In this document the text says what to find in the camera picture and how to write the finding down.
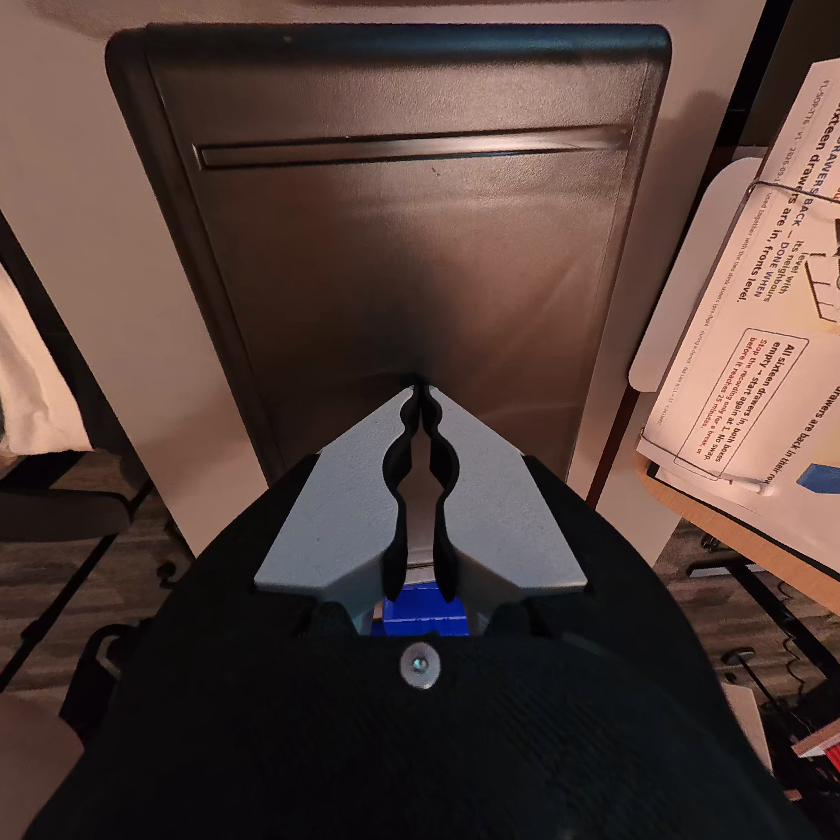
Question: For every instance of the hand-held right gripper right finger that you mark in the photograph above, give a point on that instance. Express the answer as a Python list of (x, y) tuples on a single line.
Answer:
[(505, 518)]

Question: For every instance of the white cloth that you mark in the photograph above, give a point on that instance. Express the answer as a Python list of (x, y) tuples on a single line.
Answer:
[(33, 380)]

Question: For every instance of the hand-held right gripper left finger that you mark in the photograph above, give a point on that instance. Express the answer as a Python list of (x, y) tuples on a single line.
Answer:
[(341, 518)]

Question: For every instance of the white card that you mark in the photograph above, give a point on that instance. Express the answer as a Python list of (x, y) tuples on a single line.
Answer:
[(695, 275)]

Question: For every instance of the black office chair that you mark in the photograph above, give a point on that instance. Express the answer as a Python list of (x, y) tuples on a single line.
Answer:
[(59, 515)]

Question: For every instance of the blue plastic bin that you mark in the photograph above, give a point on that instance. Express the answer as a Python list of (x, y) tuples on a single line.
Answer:
[(420, 620)]

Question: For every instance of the black metal cabinet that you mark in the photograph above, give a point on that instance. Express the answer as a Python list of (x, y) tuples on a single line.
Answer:
[(394, 262)]

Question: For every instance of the red box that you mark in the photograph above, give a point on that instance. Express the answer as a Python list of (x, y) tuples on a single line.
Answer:
[(823, 748)]

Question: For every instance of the printed instruction sheet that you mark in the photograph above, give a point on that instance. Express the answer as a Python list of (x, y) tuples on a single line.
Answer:
[(754, 367)]

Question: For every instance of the wooden board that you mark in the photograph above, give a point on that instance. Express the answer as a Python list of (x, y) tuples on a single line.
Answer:
[(735, 528)]

